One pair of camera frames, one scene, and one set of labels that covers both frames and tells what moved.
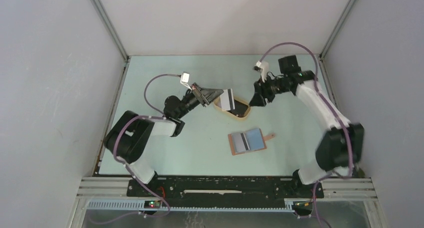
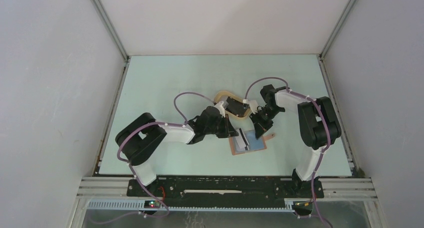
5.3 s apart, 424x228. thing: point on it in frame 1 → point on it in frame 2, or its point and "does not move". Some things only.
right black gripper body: (270, 87) → (264, 117)
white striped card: (227, 99) → (242, 140)
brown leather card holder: (255, 139) does not move
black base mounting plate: (223, 191) does not move
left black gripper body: (196, 92) → (224, 129)
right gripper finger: (257, 99) → (259, 131)
